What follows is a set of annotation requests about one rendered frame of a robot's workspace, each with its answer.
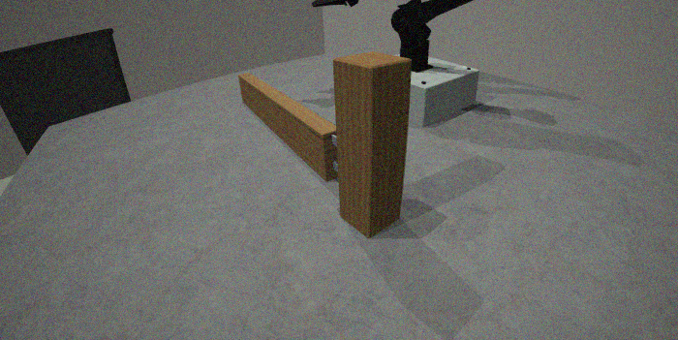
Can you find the wooden post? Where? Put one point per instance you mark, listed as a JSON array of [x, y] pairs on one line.
[[372, 101]]

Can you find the wooden side rail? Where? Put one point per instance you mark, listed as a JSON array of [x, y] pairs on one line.
[[309, 135]]

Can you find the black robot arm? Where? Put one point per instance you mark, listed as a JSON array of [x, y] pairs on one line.
[[409, 21]]

